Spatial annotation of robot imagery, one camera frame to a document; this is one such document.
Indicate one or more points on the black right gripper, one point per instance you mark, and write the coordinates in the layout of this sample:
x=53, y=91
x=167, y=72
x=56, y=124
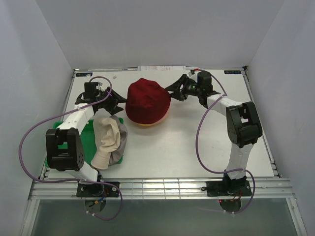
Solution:
x=179, y=95

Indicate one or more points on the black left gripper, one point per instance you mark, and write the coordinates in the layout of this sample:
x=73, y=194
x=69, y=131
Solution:
x=113, y=110

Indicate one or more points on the dark red bucket hat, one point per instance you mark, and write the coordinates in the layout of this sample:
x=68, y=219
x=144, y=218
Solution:
x=147, y=102

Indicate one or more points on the beige bucket hat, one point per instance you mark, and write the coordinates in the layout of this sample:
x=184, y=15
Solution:
x=107, y=140

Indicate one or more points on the yellow bucket hat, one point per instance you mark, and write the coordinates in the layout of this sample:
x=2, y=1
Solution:
x=148, y=125

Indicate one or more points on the grey bucket hat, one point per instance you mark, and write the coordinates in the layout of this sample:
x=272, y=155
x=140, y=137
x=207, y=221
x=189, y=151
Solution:
x=117, y=156

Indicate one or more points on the pink bucket hat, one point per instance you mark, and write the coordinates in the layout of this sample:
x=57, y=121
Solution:
x=166, y=115

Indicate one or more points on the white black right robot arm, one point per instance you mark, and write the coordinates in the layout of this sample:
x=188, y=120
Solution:
x=243, y=129

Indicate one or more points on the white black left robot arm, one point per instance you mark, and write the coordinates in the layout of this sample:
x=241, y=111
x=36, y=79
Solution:
x=65, y=152

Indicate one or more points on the green plastic bin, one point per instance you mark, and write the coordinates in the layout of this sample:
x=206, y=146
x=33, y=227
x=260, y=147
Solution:
x=88, y=141

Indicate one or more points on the left corner label sticker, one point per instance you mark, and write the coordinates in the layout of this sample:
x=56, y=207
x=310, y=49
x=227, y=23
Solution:
x=84, y=74

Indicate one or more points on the dark label sticker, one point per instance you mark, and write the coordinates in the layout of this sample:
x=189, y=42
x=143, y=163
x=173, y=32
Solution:
x=232, y=72

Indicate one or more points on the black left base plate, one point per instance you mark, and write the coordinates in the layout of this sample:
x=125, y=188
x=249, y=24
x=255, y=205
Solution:
x=97, y=190

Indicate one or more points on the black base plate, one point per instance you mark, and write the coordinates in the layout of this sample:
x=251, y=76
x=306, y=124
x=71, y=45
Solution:
x=218, y=189
x=97, y=190

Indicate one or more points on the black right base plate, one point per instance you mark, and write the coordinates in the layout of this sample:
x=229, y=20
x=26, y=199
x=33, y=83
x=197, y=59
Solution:
x=218, y=189

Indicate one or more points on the aluminium table frame rail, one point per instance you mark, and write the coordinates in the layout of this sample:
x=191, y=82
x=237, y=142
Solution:
x=161, y=189

